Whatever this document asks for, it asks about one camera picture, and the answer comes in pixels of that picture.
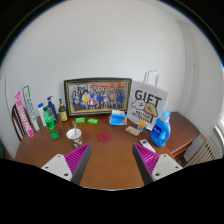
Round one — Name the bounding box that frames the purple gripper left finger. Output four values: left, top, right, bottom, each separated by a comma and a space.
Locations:
42, 144, 92, 185

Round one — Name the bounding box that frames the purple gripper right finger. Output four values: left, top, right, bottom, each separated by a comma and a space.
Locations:
132, 143, 182, 185

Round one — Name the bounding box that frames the green plastic soda bottle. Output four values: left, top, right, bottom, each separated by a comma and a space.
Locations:
43, 107, 59, 139

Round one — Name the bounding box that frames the white remote control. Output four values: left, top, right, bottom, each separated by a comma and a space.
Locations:
140, 139, 156, 152

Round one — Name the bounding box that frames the paper cup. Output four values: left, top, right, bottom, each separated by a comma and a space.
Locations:
66, 128, 82, 148

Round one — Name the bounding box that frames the blue detergent bottle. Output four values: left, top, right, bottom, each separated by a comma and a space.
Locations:
150, 110, 171, 147

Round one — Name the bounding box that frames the rubik's cube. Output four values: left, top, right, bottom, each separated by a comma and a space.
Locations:
138, 122, 147, 132

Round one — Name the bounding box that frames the small snack packet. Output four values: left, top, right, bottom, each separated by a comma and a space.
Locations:
125, 126, 140, 136

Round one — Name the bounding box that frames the red round coaster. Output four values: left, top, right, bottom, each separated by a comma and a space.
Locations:
97, 133, 111, 143

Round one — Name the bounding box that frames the spoon in cup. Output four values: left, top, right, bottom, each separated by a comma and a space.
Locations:
72, 120, 77, 138

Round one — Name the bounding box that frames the left green soap bar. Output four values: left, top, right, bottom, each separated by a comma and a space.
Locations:
75, 117, 86, 123

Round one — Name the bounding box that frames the white radiator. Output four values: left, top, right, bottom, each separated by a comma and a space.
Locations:
184, 136, 223, 167

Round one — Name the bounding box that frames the dark amber pump bottle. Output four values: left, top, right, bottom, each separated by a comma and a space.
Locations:
59, 98, 68, 122

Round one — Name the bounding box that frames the blue tissue pack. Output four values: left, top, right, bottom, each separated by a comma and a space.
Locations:
109, 110, 127, 126

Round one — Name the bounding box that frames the blue pump bottle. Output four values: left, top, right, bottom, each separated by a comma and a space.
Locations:
47, 96, 58, 123

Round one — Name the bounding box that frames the wooden chair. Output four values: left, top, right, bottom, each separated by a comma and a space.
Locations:
11, 106, 25, 141

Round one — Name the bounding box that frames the white gift paper bag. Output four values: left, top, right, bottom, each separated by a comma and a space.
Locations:
127, 70, 168, 130

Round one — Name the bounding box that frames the white lotion bottle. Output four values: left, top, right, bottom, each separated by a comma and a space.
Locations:
38, 103, 46, 126

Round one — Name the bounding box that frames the framed group photo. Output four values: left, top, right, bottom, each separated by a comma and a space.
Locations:
64, 77, 132, 117

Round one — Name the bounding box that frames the green white toothpaste box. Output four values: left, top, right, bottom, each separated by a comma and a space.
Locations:
22, 86, 40, 131

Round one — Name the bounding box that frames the pink toothpaste box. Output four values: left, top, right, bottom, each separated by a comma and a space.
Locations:
14, 91, 34, 138

